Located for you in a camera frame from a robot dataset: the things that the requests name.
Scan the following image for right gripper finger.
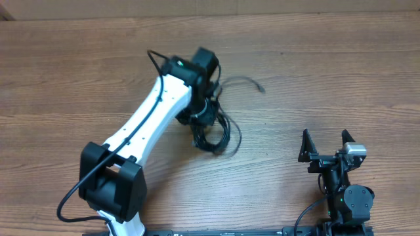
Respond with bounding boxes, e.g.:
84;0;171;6
298;129;318;163
341;129;355;146

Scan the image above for short black USB cable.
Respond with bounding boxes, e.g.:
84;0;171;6
190;108;232;155

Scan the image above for long black USB cable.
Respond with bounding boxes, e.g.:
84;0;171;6
216;75;266;158

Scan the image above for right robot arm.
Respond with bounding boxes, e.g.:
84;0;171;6
293;129;375;235

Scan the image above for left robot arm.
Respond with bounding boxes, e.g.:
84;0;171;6
78;47;220;235

